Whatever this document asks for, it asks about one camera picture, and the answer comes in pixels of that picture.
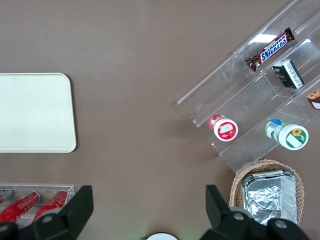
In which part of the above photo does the small black white box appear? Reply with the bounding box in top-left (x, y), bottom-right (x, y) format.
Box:
top-left (271, 59), bottom-right (305, 90)

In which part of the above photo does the green lidded yogurt cup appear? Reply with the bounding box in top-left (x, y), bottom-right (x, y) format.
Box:
top-left (264, 118), bottom-right (310, 151)

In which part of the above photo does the cream rectangular serving tray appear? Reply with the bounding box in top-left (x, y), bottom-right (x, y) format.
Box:
top-left (0, 72), bottom-right (77, 154)

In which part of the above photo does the aluminium foil container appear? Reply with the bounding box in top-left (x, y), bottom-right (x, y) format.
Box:
top-left (241, 169), bottom-right (298, 226)

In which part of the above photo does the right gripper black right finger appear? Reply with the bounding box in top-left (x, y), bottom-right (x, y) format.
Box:
top-left (201, 184), bottom-right (311, 240)

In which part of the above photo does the clear acrylic bottle rack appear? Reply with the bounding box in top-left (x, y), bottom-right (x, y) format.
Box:
top-left (0, 184), bottom-right (76, 227)

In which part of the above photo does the Snickers chocolate bar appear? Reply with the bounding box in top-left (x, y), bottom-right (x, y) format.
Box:
top-left (244, 26), bottom-right (296, 73)

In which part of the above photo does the chocolate chip cookie box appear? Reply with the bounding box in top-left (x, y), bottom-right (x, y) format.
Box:
top-left (306, 86), bottom-right (320, 111)

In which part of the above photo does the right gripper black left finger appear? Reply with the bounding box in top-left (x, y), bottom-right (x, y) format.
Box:
top-left (0, 184), bottom-right (95, 240)

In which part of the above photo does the wicker basket holding foil container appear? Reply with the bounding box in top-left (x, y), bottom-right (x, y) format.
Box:
top-left (229, 158), bottom-right (305, 227)

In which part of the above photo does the red lidded yogurt cup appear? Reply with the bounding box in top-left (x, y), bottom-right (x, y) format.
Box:
top-left (208, 114), bottom-right (239, 143)

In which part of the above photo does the clear acrylic stepped display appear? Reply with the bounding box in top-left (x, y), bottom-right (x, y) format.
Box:
top-left (176, 0), bottom-right (320, 175)

